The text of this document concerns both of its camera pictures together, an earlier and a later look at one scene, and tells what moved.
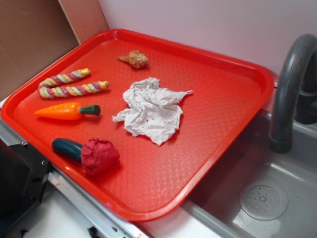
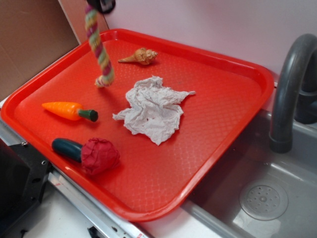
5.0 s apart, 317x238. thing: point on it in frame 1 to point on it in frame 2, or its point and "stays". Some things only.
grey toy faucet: [295, 99] stays
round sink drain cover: [264, 200] stays
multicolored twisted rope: [45, 91] to [106, 72]
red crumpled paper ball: [99, 156] stays
